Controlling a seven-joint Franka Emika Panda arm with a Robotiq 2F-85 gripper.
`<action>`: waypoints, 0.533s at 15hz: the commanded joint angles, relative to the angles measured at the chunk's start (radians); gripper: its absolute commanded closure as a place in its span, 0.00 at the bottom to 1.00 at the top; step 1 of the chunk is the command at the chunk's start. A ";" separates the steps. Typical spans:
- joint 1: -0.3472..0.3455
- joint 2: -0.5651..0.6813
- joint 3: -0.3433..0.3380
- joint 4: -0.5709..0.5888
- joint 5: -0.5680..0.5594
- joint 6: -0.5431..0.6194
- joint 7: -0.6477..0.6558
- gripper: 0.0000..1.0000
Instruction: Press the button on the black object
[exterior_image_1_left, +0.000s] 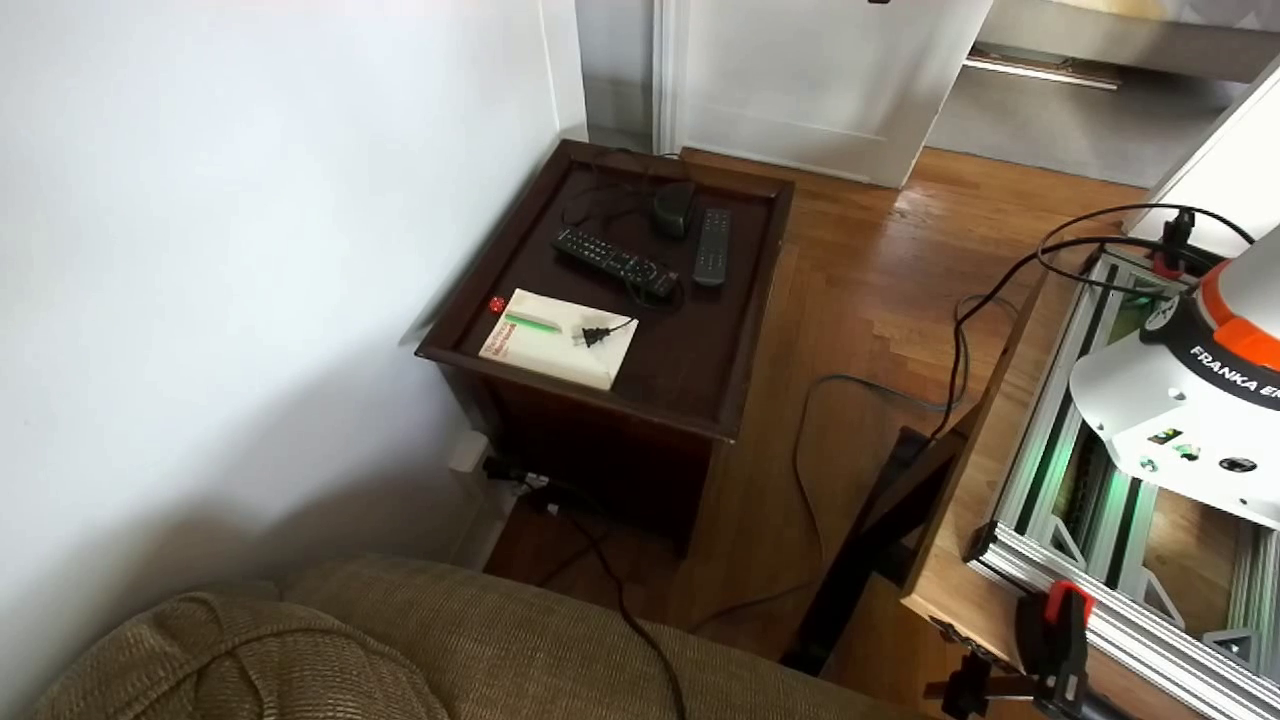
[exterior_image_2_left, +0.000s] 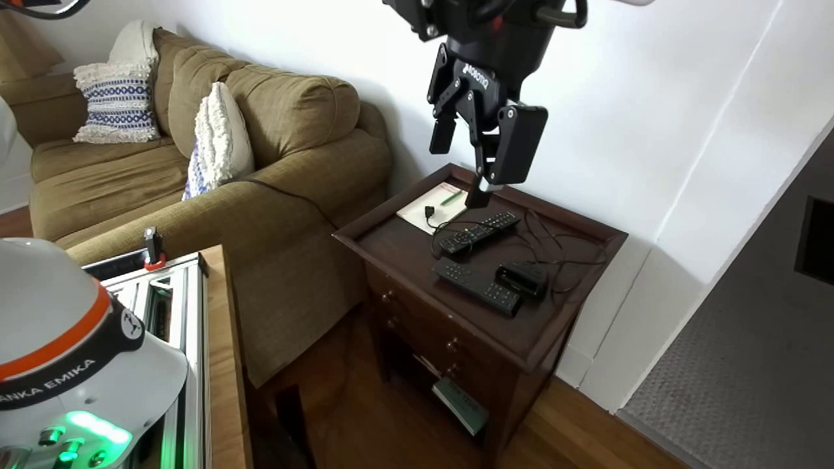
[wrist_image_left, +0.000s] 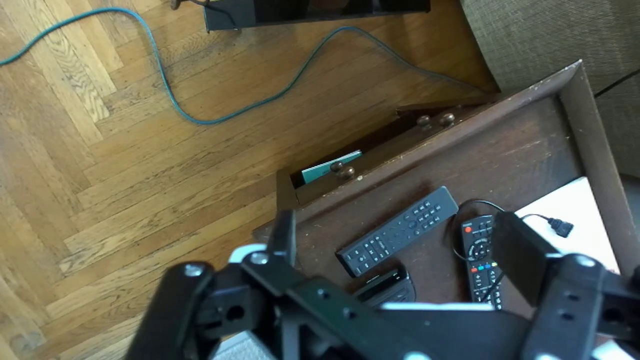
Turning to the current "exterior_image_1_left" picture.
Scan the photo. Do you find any black round button device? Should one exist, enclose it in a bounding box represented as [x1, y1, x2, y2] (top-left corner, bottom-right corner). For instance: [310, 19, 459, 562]
[644, 180, 705, 245]

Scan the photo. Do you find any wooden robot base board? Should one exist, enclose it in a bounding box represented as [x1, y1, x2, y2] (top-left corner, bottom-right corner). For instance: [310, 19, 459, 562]
[899, 264, 1204, 720]

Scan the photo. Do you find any dark wooden side table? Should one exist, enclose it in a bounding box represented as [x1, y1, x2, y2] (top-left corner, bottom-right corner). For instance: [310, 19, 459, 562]
[412, 138, 798, 556]

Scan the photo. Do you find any long black remote control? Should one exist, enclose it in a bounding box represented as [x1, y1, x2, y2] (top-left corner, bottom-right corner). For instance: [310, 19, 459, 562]
[553, 224, 685, 303]

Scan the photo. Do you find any slim grey remote control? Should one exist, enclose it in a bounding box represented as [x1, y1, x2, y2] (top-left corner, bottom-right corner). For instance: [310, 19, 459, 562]
[686, 205, 735, 294]

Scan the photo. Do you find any black power strip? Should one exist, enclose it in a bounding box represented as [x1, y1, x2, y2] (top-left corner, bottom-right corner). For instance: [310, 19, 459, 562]
[480, 452, 605, 521]

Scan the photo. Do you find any black metal table leg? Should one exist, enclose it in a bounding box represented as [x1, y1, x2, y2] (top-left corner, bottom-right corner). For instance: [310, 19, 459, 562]
[777, 422, 973, 676]

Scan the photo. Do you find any tan fabric couch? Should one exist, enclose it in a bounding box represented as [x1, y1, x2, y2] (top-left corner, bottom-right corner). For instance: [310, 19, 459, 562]
[24, 556, 922, 720]

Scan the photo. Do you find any black orange bar clamp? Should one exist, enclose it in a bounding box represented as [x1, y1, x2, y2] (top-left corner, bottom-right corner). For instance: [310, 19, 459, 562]
[922, 578, 1102, 720]

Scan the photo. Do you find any small white wall box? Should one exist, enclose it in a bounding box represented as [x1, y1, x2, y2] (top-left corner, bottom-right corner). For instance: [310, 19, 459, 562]
[442, 427, 497, 480]

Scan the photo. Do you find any black power cable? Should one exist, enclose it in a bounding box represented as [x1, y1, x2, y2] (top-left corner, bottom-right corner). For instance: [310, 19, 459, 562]
[529, 490, 690, 720]

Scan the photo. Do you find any long black floor cable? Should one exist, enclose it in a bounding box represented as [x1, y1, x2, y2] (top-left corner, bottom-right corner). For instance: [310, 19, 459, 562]
[685, 196, 1263, 635]

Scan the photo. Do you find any aluminium robot stand frame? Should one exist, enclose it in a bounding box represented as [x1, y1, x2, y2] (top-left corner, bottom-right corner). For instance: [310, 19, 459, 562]
[963, 245, 1280, 720]

